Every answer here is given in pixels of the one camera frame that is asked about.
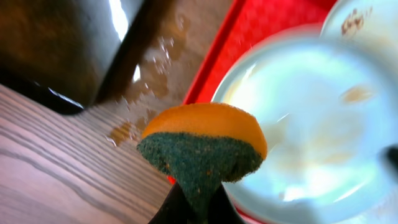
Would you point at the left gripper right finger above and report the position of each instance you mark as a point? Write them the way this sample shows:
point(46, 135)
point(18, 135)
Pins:
point(221, 210)

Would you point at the red plastic tray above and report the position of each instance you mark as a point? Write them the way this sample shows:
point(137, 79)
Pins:
point(247, 23)

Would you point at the green orange sponge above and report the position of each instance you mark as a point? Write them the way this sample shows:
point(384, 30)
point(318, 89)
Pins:
point(202, 145)

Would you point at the black water tray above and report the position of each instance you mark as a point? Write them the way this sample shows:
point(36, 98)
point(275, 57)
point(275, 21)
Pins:
point(63, 53)

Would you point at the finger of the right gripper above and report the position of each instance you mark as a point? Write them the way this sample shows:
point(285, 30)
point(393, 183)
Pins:
point(389, 158)

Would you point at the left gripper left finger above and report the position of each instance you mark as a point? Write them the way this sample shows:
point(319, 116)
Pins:
point(175, 209)

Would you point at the light blue plate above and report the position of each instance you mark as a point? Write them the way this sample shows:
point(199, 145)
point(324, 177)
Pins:
point(361, 20)
point(328, 113)

